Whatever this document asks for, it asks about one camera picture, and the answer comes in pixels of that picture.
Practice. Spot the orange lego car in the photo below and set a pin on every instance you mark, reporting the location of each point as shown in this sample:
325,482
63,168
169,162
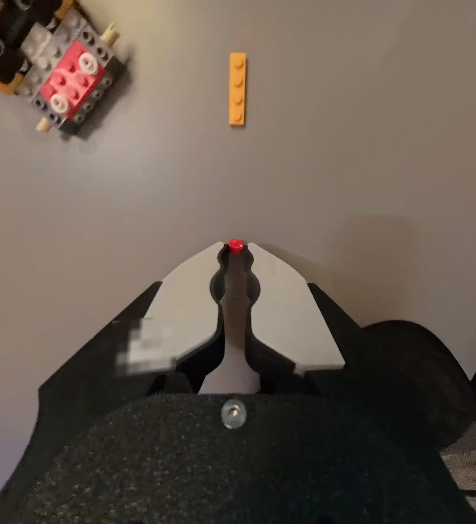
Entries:
70,77

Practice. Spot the long orange lego plate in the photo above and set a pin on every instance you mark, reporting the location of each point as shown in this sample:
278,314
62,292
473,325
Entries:
238,88

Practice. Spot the small red round lego stud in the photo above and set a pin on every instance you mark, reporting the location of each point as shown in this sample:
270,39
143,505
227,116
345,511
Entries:
235,245

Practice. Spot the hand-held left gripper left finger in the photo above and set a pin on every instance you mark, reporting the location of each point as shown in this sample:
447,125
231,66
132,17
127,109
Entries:
188,294

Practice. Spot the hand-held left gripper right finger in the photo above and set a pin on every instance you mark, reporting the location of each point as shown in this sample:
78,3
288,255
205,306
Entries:
295,319

